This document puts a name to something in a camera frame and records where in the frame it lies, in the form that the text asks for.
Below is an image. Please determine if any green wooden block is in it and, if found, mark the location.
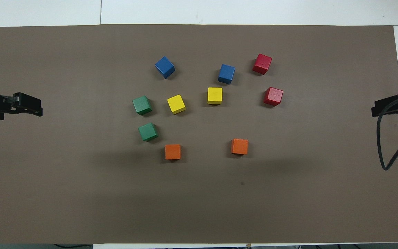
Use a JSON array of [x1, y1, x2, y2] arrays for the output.
[[138, 122, 159, 142], [132, 95, 152, 116]]

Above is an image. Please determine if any red wooden block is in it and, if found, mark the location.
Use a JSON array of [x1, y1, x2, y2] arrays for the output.
[[263, 87, 284, 107], [252, 53, 273, 75]]

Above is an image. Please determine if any brown table mat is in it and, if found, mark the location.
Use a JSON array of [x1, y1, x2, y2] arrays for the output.
[[0, 24, 398, 244]]

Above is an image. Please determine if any blue wooden block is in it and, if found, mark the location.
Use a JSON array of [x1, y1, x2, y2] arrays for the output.
[[218, 64, 236, 85], [155, 56, 176, 79]]

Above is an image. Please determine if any yellow wooden block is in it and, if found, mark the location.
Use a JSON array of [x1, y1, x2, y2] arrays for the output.
[[207, 87, 223, 105], [167, 94, 186, 115]]

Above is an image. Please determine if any orange wooden block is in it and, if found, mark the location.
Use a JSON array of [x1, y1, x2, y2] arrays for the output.
[[165, 144, 182, 160], [231, 138, 249, 155]]

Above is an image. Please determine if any black floor cable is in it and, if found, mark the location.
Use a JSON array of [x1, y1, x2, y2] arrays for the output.
[[53, 243, 93, 249]]

